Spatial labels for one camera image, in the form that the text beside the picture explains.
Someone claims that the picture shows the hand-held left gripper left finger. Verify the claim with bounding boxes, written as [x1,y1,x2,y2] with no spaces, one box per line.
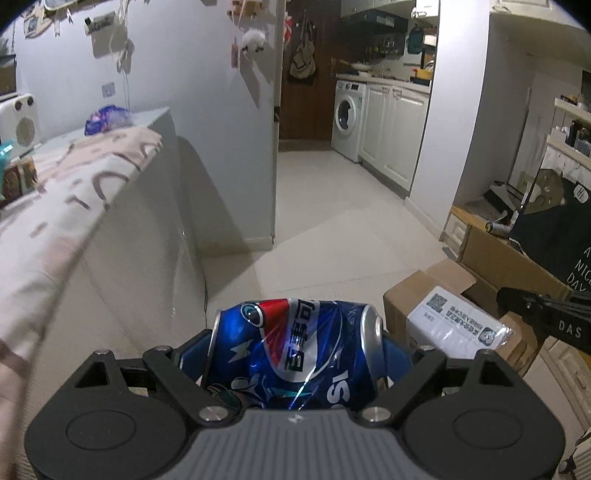
[74,330,232,425]

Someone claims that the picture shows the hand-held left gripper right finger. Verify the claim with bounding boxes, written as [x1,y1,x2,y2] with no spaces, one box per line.
[360,333,520,422]

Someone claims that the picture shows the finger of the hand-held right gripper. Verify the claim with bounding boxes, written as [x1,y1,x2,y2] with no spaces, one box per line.
[496,287,552,324]

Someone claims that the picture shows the blue crushed soda can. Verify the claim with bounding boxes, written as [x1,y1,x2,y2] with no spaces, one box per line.
[199,298,391,411]

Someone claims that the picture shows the blue clear plastic bag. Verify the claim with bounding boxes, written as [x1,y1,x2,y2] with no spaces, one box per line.
[0,141,16,195]

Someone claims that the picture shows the hanging shoulder bag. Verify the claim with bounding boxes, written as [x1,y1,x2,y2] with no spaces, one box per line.
[288,18,317,84]

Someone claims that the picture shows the large flat cardboard box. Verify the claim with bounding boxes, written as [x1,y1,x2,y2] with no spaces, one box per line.
[459,224,573,319]

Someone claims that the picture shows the labelled cardboard box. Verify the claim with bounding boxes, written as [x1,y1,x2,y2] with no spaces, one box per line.
[383,270,539,374]

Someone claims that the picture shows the black tote bag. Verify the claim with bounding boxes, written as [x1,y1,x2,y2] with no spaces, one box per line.
[510,168,591,296]

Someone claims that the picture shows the low white cabinet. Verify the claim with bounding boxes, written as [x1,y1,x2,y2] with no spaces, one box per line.
[443,205,490,259]

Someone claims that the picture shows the white bed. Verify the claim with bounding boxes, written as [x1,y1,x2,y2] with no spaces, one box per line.
[28,106,218,416]

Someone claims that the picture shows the white storage shelf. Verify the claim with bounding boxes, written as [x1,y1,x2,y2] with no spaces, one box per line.
[551,95,591,158]

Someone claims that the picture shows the printed blanket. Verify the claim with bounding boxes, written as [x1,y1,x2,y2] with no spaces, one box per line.
[0,126,164,370]

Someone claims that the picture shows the white lower kitchen cabinets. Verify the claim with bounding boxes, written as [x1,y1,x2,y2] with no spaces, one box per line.
[359,83,432,192]

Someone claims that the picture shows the white washing machine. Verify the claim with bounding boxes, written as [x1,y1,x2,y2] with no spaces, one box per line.
[331,80,368,162]

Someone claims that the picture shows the purple snack bag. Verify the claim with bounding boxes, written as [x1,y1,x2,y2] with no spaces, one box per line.
[84,105,134,136]

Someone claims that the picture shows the brown wooden door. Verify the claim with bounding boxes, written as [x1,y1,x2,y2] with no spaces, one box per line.
[279,0,342,139]

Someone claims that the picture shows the white space heater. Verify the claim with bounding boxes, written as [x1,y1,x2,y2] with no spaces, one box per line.
[0,93,40,148]

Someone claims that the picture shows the black range hood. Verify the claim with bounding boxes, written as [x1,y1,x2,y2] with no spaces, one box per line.
[342,11,407,29]

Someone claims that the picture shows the white plush sheep toy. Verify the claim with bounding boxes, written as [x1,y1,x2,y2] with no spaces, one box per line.
[241,28,266,54]

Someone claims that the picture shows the hanging string ornament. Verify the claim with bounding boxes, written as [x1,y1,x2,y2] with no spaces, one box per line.
[117,39,136,75]

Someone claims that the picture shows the small wall shelf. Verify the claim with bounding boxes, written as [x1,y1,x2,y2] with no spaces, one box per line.
[85,13,115,32]

